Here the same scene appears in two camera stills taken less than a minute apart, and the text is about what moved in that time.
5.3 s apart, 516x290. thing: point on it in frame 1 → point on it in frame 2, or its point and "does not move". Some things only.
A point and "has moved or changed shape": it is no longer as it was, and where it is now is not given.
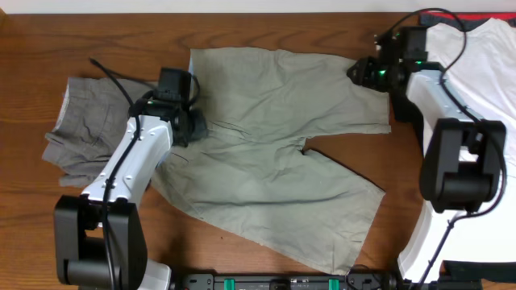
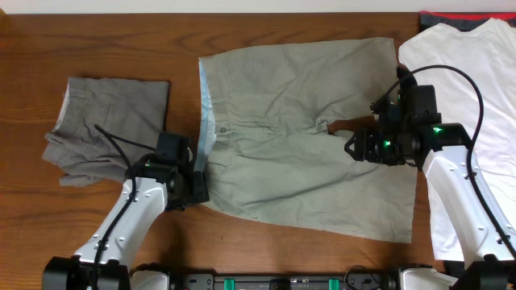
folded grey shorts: x=93 y=112 does not move
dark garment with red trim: x=468 y=19 does not move
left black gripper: x=201 y=127 → x=201 y=191
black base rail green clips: x=357 y=281 does not move
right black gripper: x=363 y=74 → x=365 y=147
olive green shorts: x=248 y=173 has moved or changed shape
